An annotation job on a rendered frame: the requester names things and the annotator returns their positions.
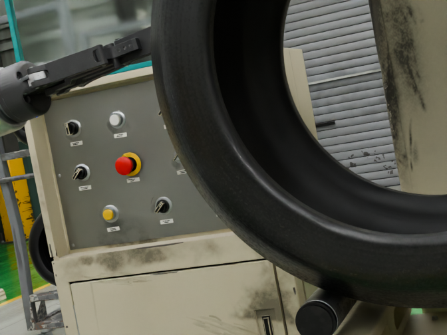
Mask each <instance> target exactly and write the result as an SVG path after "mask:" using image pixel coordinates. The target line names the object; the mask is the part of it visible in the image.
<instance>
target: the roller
mask: <svg viewBox="0 0 447 335"><path fill-rule="evenodd" d="M356 301H357V300H355V299H351V298H347V297H344V296H341V295H338V294H335V293H332V292H329V291H326V290H323V289H321V288H318V289H317V290H316V291H315V292H314V293H313V294H312V295H311V296H310V297H309V298H308V299H307V300H306V301H305V303H304V304H303V305H302V306H301V307H300V309H299V310H298V311H297V314H296V317H295V324H296V327H297V330H298V332H299V333H300V335H333V334H334V333H335V332H336V330H337V328H338V327H339V326H340V325H341V323H342V321H343V320H344V319H345V317H346V316H347V314H348V313H349V312H350V310H351V308H352V307H353V306H354V305H355V303H356Z"/></svg>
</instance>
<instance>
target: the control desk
mask: <svg viewBox="0 0 447 335"><path fill-rule="evenodd" d="M283 54H284V63H285V72H286V76H287V81H288V85H289V89H290V91H291V95H292V97H293V100H294V103H295V105H296V107H297V109H298V111H299V113H300V115H301V117H302V119H303V121H304V123H305V124H306V126H307V127H308V129H309V130H310V132H311V133H312V135H313V136H314V137H315V138H316V140H317V141H318V137H317V131H316V126H315V119H314V115H313V108H312V104H311V97H310V93H309V86H308V82H307V75H306V70H305V63H304V59H303V52H302V49H289V48H283ZM25 132H26V136H27V142H28V146H29V152H30V156H31V162H32V166H33V173H34V176H35V183H36V186H37V193H38V196H39V203H40V206H41V213H42V217H43V223H44V227H45V233H46V237H47V243H48V247H49V254H50V257H53V259H54V261H52V266H53V272H54V276H55V282H56V286H57V292H58V296H59V302H60V306H61V312H62V316H63V322H64V326H65V333H66V335H300V333H299V332H298V330H297V327H296V324H295V317H296V314H297V311H298V310H299V309H300V307H301V306H302V305H303V304H304V303H305V301H306V300H307V299H308V298H309V297H310V296H311V295H312V294H313V293H314V292H315V291H316V290H317V289H318V287H316V286H313V285H311V284H309V283H307V282H305V281H303V280H301V279H298V278H297V277H294V276H293V275H291V274H289V273H287V272H285V271H284V270H282V269H280V268H279V267H277V266H275V265H274V264H273V263H271V262H269V261H268V260H267V259H265V258H264V257H262V256H261V255H260V254H258V253H257V252H255V251H254V250H253V249H252V248H251V247H249V246H248V245H247V244H246V243H244V242H243V241H242V240H241V239H240V238H239V237H238V236H237V235H236V234H235V233H234V232H233V231H232V230H231V229H230V228H229V227H228V226H227V225H226V224H225V223H224V222H223V221H222V220H221V219H220V218H219V217H218V216H217V215H216V214H215V213H214V211H213V210H212V209H211V207H210V206H209V205H208V204H207V203H206V201H205V200H204V198H203V197H202V196H201V195H200V193H199V191H198V190H197V189H196V187H195V185H194V184H193V183H192V181H191V179H190V178H189V176H188V174H187V173H186V171H185V169H184V167H183V165H182V163H181V161H180V159H179V157H178V155H177V153H176V151H175V149H174V147H173V145H172V142H171V139H170V137H169V135H168V131H167V129H166V126H165V123H164V120H163V117H162V113H161V110H160V106H159V103H158V98H157V94H156V88H155V84H154V76H153V70H152V66H148V67H145V68H139V69H136V70H130V71H126V72H121V73H117V74H111V75H108V76H103V77H101V78H99V79H96V80H94V81H92V82H90V83H89V84H87V85H86V86H85V87H76V88H73V89H70V91H69V92H68V93H66V94H63V95H60V96H57V95H56V94H54V95H52V96H51V106H50V108H49V110H48V112H47V113H46V114H43V115H42V116H39V117H36V118H33V119H31V120H28V121H27V123H26V124H25Z"/></svg>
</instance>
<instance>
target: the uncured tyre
mask: <svg viewBox="0 0 447 335"><path fill-rule="evenodd" d="M289 3H290V0H153V3H152V15H151V29H150V44H151V57H152V70H153V76H154V84H155V88H156V94H157V98H158V103H159V106H160V110H161V113H162V117H163V120H164V123H165V126H166V129H167V131H168V135H169V137H170V139H171V142H172V145H173V147H174V149H175V151H176V153H177V155H178V157H179V159H180V161H181V163H182V165H183V167H184V169H185V171H186V173H187V174H188V176H189V178H190V179H191V181H192V183H193V184H194V185H195V187H196V189H197V190H198V191H199V193H200V195H201V196H202V197H203V198H204V200H205V201H206V203H207V204H208V205H209V206H210V207H211V209H212V210H213V211H214V213H215V214H216V215H217V216H218V217H219V218H220V219H221V220H222V221H223V222H224V223H225V224H226V225H227V226H228V227H229V228H230V229H231V230H232V231H233V232H234V233H235V234H236V235H237V236H238V237H239V238H240V239H241V240H242V241H243V242H244V243H246V244H247V245H248V246H249V247H251V248H252V249H253V250H254V251H255V252H257V253H258V254H260V255H261V256H262V257H264V258H265V259H267V260H268V261H269V262H271V263H273V264H274V265H275V266H277V267H279V268H280V269H282V270H284V271H285V272H287V273H289V274H291V275H293V276H294V277H297V278H298V279H301V280H303V281H305V282H307V283H309V284H311V285H313V286H316V287H318V288H321V289H323V290H326V291H329V292H332V293H335V294H338V295H341V296H344V297H347V298H351V299H355V300H359V301H363V302H369V303H373V304H379V305H385V306H395V307H403V308H447V194H444V195H425V194H417V193H408V192H403V191H398V190H395V189H391V188H388V187H384V186H382V185H379V184H377V183H374V182H371V181H369V180H367V179H365V178H363V177H361V176H359V175H358V174H356V173H355V172H353V171H351V170H350V169H348V168H347V167H345V166H344V165H343V164H341V163H340V162H338V161H337V160H336V159H335V158H334V157H333V156H332V155H331V154H330V153H329V152H328V151H327V150H326V149H325V148H324V147H323V146H322V145H321V144H320V143H319V142H318V141H317V140H316V138H315V137H314V136H313V135H312V133H311V132H310V130H309V129H308V127H307V126H306V124H305V123H304V121H303V119H302V117H301V115H300V113H299V111H298V109H297V107H296V105H295V103H294V100H293V97H292V95H291V91H290V89H289V85H288V81H287V76H286V72H285V63H284V54H283V38H284V30H285V20H286V16H287V11H288V8H289Z"/></svg>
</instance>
